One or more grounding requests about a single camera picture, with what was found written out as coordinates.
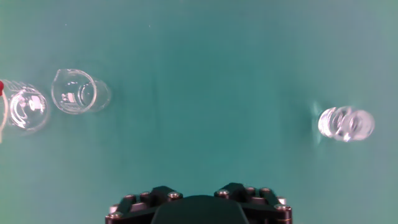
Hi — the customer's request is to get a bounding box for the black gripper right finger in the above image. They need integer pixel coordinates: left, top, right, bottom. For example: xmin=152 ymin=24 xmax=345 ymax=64
xmin=214 ymin=182 xmax=293 ymax=224

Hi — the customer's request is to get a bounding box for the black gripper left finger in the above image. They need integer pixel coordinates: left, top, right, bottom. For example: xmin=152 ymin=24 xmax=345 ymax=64
xmin=104 ymin=185 xmax=184 ymax=224

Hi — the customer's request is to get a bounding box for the glass dropper red bulb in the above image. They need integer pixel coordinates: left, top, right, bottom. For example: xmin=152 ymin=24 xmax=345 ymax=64
xmin=0 ymin=80 xmax=9 ymax=144

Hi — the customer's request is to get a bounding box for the small clear glass bottle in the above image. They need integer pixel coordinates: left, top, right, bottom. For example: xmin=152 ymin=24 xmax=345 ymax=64
xmin=317 ymin=105 xmax=376 ymax=143

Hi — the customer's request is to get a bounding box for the small glass beaker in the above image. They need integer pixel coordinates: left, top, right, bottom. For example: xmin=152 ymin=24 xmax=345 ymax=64
xmin=50 ymin=68 xmax=112 ymax=115

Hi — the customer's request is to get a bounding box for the green table mat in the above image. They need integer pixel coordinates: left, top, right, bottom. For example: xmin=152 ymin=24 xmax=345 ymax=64
xmin=0 ymin=0 xmax=398 ymax=224

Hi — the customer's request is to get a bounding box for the large glass beaker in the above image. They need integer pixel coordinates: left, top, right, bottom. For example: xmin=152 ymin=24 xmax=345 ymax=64
xmin=0 ymin=79 xmax=51 ymax=135

